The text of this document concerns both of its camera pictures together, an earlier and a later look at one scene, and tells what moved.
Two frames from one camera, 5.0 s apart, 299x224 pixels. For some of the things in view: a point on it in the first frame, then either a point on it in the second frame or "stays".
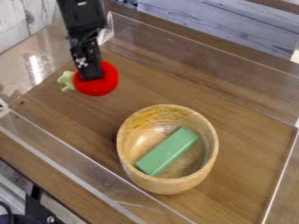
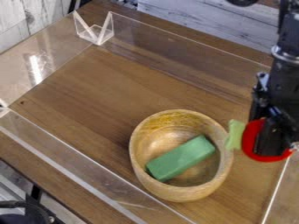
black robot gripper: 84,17 → 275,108
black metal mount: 38,213 stays
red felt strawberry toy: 94,87 → 247,143
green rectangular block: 167,151 → 182,158
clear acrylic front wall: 80,193 stays
